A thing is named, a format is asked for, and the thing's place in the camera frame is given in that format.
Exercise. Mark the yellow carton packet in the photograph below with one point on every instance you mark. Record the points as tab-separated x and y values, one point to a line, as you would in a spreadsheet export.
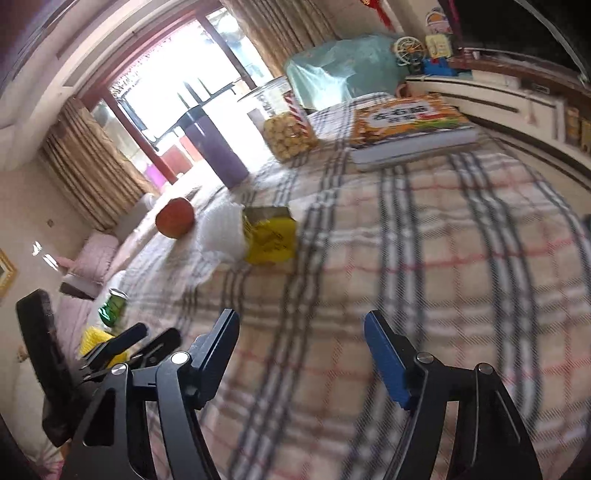
270	240

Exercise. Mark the blue toy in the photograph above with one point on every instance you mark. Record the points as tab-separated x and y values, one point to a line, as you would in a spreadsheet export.
441	68

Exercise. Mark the plaid tablecloth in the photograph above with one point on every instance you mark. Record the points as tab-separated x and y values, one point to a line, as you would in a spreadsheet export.
415	277

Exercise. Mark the green can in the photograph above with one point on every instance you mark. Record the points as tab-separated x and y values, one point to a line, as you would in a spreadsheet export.
112	310

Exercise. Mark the red framed glass door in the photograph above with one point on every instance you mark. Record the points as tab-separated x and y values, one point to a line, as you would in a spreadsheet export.
161	92

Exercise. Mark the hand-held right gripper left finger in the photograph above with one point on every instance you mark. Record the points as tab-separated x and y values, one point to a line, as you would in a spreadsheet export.
217	350

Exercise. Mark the clear jar of cookies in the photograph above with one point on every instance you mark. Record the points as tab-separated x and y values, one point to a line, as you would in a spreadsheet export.
288	134

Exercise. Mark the white television cabinet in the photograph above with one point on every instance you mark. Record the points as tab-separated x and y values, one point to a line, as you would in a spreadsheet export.
517	99

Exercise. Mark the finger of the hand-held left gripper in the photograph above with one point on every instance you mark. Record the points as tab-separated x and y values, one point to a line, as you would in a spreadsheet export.
120	342
159	345

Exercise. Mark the ferris wheel toy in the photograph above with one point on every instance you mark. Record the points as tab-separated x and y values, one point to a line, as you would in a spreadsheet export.
408	53

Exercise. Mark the stack of round wooden boxes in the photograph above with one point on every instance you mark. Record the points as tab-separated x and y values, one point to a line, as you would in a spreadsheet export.
573	125

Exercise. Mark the purple plastic cup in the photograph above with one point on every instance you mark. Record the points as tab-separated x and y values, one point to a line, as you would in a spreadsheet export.
217	147

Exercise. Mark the pale pink sofa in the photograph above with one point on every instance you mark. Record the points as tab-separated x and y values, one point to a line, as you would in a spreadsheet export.
92	259

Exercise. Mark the yellow ribbed packet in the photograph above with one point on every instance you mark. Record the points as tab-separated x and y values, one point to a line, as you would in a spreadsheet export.
94	339

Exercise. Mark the white plastic bag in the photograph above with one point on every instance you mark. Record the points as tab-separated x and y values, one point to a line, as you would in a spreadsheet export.
221	226

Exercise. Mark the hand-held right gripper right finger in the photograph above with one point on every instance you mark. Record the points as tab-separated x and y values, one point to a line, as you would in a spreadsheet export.
385	355

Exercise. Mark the black television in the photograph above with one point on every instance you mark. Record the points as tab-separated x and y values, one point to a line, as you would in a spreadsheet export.
517	32

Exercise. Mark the large picture book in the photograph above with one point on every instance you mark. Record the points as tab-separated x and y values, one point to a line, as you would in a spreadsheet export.
406	121

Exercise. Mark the red hanging decoration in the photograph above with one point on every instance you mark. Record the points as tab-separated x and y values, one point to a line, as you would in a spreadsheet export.
379	11

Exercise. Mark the beige patterned curtain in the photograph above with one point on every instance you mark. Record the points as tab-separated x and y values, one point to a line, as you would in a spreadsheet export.
92	166
281	32

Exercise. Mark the orange round fruit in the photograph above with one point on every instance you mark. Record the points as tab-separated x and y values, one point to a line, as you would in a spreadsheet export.
174	218

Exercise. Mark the gold picture frame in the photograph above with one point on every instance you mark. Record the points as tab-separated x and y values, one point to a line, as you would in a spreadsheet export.
6	276

